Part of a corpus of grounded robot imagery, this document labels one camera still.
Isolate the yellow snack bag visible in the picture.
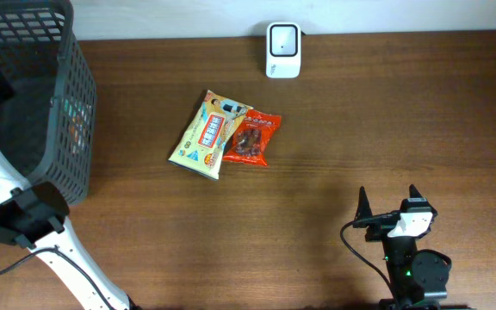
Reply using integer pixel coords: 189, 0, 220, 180
168, 90, 252, 180

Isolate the red snack bag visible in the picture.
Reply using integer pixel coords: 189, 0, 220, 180
223, 109, 282, 166

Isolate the dark grey plastic basket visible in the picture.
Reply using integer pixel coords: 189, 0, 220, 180
0, 1, 96, 205

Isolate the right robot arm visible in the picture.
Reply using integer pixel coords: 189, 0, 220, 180
352, 185, 452, 309

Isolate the green tissue pack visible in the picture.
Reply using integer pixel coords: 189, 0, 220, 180
64, 99, 88, 130

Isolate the white barcode scanner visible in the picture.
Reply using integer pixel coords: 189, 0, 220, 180
265, 22, 301, 78

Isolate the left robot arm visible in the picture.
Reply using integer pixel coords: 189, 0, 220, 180
0, 72, 137, 309

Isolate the right black cable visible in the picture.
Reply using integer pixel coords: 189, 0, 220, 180
339, 209, 400, 302

